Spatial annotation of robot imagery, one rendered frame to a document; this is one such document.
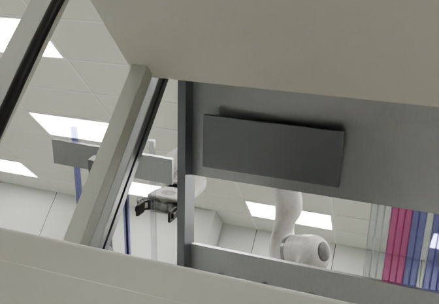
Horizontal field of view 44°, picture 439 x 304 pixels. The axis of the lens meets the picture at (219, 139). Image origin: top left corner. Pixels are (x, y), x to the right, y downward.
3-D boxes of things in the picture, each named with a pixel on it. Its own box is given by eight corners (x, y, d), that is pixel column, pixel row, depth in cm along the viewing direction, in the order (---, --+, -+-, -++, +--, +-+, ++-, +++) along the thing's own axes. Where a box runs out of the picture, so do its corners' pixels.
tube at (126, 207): (126, 298, 158) (128, 295, 159) (130, 299, 157) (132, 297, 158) (119, 135, 138) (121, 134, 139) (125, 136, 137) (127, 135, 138)
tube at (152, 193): (151, 304, 155) (153, 302, 156) (156, 306, 155) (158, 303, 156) (148, 140, 136) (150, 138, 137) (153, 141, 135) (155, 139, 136)
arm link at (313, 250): (285, 306, 195) (298, 242, 205) (327, 309, 181) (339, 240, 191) (262, 295, 189) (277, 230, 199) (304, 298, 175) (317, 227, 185)
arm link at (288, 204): (300, 273, 187) (266, 272, 199) (322, 265, 195) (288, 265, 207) (274, 129, 191) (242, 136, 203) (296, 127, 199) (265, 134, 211)
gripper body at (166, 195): (161, 179, 161) (146, 190, 150) (194, 185, 158) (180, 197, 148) (160, 203, 162) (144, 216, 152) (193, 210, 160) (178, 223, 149)
